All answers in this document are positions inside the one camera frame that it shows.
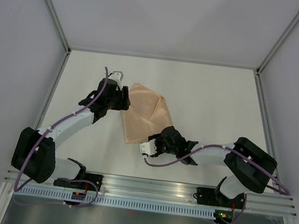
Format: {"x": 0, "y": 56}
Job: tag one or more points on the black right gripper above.
{"x": 158, "y": 137}

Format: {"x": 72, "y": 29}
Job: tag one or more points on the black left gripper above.
{"x": 124, "y": 102}

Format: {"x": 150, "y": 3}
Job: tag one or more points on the peach cloth napkin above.
{"x": 147, "y": 115}

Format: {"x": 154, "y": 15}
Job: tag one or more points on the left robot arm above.
{"x": 34, "y": 154}

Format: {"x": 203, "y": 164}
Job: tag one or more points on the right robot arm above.
{"x": 251, "y": 167}

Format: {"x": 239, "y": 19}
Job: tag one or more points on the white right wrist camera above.
{"x": 148, "y": 149}

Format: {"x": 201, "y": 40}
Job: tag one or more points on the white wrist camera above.
{"x": 148, "y": 149}
{"x": 117, "y": 76}

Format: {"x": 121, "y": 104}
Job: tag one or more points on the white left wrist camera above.
{"x": 117, "y": 76}

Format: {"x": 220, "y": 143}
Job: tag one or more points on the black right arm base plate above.
{"x": 211, "y": 197}

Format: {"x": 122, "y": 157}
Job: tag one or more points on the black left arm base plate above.
{"x": 91, "y": 182}

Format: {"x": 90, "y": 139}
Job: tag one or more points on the back aluminium frame rail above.
{"x": 164, "y": 58}

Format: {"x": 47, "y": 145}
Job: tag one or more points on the aluminium frame rail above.
{"x": 164, "y": 58}
{"x": 182, "y": 193}

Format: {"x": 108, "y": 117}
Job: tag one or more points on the aluminium front frame rail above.
{"x": 182, "y": 193}

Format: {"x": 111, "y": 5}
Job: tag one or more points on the white slotted cable duct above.
{"x": 119, "y": 202}

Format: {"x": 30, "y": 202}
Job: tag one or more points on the left aluminium corner post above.
{"x": 57, "y": 24}

